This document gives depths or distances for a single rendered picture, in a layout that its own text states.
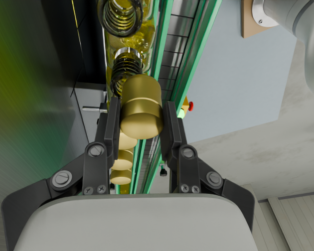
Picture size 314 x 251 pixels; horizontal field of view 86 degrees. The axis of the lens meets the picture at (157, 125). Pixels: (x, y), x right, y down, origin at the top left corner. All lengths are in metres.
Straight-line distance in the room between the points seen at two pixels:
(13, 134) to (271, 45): 0.91
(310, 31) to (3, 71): 0.60
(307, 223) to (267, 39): 6.99
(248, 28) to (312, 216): 7.16
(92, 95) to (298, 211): 7.40
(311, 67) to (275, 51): 0.42
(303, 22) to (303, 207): 7.23
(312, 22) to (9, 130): 0.63
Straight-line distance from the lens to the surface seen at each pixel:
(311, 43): 0.58
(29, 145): 0.28
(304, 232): 7.51
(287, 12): 0.67
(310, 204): 7.72
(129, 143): 0.19
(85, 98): 0.54
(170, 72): 0.47
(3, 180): 0.25
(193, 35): 0.40
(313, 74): 0.55
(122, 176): 0.28
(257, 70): 0.99
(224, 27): 0.80
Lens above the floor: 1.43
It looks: 39 degrees down
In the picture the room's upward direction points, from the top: 176 degrees clockwise
